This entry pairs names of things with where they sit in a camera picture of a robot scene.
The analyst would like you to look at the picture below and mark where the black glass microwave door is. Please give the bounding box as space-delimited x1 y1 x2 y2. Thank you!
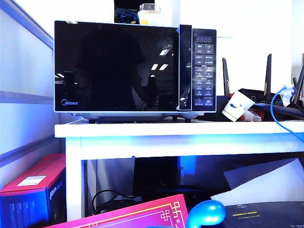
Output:
54 20 192 112

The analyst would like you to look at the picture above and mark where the clear plastic snack box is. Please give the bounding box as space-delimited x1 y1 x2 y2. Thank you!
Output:
138 3 164 26

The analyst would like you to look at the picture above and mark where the black Midea microwave oven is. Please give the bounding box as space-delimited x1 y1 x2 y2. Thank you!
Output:
70 28 217 124

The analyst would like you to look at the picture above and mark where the pink box gold pattern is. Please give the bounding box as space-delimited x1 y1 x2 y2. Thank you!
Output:
45 194 190 228

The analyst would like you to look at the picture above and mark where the small red white box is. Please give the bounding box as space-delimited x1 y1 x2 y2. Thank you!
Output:
242 109 264 122

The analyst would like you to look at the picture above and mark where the red and blue cardboard box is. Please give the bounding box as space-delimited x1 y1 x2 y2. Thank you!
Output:
0 153 67 228

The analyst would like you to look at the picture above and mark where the black box yellow label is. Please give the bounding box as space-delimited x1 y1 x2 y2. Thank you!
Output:
223 201 304 228

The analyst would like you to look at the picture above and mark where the white table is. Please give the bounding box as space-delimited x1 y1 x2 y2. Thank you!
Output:
54 120 304 221

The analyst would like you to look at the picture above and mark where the black computer case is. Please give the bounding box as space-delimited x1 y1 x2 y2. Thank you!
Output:
133 156 180 190

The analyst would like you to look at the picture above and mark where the black flat electronics device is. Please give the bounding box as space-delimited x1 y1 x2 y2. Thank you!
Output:
140 184 214 209

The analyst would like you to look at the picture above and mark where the white paper cup blue print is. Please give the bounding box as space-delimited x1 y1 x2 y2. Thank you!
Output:
222 90 255 123

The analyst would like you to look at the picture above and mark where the black router with antennas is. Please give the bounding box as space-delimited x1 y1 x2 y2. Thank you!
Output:
217 53 304 121

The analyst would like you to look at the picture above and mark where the blue rounded plastic object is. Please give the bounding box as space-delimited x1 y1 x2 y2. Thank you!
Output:
186 199 227 228

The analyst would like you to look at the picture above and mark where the white foam sheet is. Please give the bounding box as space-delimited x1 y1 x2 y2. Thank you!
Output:
210 158 304 206

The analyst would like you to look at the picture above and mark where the black power cable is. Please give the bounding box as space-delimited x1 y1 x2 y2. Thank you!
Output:
92 189 143 214

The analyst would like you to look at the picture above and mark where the blue network cable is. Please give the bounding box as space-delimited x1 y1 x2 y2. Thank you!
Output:
270 85 304 143

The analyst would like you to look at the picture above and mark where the white cable tag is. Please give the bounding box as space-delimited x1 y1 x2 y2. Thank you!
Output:
280 86 294 106

